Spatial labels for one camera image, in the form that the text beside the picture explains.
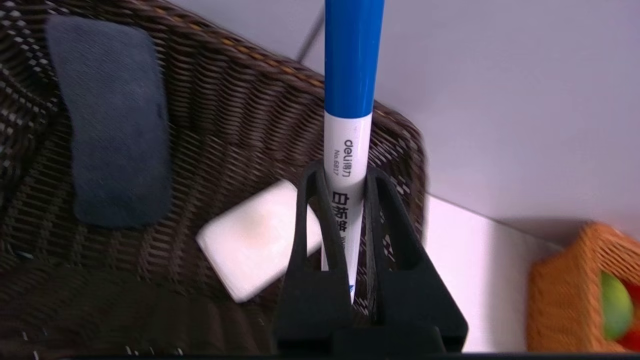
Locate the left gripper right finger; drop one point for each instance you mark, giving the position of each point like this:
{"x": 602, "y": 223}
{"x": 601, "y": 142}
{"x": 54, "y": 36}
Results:
{"x": 410, "y": 290}

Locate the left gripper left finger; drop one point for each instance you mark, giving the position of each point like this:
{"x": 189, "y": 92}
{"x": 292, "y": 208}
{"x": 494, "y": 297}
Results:
{"x": 312, "y": 280}

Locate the white soap bar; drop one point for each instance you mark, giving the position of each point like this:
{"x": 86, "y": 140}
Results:
{"x": 255, "y": 240}

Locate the blue white marker pen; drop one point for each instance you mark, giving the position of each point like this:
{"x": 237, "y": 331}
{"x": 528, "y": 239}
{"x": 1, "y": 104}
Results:
{"x": 350, "y": 100}

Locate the green lime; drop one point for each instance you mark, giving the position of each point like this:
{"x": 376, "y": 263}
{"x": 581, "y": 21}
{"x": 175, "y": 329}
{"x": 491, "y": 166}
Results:
{"x": 616, "y": 306}

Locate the red apple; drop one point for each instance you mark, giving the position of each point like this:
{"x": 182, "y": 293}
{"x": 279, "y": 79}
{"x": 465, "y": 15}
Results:
{"x": 631, "y": 332}

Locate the grey towel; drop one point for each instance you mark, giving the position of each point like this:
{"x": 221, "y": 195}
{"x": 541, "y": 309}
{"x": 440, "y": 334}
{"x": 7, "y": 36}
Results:
{"x": 115, "y": 125}

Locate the orange wicker basket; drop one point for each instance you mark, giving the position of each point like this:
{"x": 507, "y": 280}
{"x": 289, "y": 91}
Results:
{"x": 565, "y": 300}

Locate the dark brown wicker basket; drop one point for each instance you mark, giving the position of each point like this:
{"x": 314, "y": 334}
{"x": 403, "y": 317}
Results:
{"x": 225, "y": 125}

